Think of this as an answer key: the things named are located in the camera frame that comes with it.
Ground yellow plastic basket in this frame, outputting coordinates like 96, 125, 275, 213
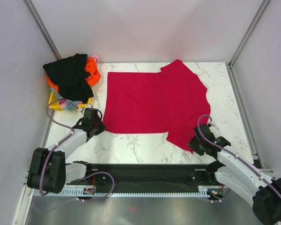
48, 98, 92, 108

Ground crimson red t shirt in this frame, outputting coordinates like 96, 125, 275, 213
103, 60, 211, 152

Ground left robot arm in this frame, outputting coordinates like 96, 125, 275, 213
27, 108, 106, 196

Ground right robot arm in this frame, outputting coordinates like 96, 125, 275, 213
188, 124, 281, 225

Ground grey blue garment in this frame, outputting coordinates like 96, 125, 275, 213
49, 88, 82, 111

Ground black t shirt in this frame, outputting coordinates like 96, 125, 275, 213
43, 53, 94, 101

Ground orange t shirt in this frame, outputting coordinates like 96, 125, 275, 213
46, 57, 102, 91

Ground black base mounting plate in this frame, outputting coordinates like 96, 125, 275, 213
70, 164, 220, 192

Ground pink garment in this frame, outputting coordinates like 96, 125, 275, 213
91, 55, 99, 63

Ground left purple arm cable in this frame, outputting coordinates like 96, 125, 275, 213
33, 99, 115, 214

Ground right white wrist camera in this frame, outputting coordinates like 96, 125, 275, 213
208, 122, 219, 132

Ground right aluminium rail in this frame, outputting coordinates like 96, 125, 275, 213
259, 168, 276, 179

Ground white slotted cable duct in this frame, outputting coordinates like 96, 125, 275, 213
46, 186, 210, 197

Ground left aluminium frame post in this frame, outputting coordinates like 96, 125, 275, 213
23, 0, 61, 60

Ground aluminium frame post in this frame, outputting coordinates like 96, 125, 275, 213
226, 0, 271, 69
23, 0, 61, 60

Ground right aluminium frame post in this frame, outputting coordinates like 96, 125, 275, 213
226, 0, 271, 69

